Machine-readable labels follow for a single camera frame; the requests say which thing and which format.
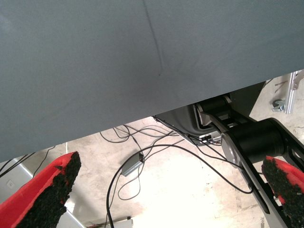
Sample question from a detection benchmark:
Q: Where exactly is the long black floor cable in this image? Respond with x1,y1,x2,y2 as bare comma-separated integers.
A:
106,144,254,228

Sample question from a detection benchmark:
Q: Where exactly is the thin black adapter cable loop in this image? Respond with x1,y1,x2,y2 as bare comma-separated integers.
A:
117,175,142,200

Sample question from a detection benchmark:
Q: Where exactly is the white power strip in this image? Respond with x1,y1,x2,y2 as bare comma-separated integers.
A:
84,216,133,228

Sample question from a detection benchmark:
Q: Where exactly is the thin black floor cable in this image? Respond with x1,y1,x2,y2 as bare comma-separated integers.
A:
0,146,55,178
99,125,133,144
113,124,185,149

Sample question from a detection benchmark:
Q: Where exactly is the dark grey table cloth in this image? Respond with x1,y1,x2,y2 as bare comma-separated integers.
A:
0,0,304,163

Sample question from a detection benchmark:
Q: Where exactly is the grey caster wheel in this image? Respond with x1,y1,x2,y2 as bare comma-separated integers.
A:
272,99,285,112

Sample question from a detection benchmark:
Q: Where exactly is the metal corner bracket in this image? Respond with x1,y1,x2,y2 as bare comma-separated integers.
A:
293,70,304,91

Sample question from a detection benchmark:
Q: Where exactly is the grey power adapter box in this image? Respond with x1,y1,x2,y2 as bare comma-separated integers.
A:
121,153,145,177

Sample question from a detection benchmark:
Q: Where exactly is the aluminium profile leg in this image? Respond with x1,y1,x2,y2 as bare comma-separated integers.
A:
284,71,300,114

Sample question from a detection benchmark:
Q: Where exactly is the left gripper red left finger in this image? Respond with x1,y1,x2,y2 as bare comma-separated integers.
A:
0,151,82,228

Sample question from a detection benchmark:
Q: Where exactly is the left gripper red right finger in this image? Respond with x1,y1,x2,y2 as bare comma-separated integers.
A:
261,155,304,228

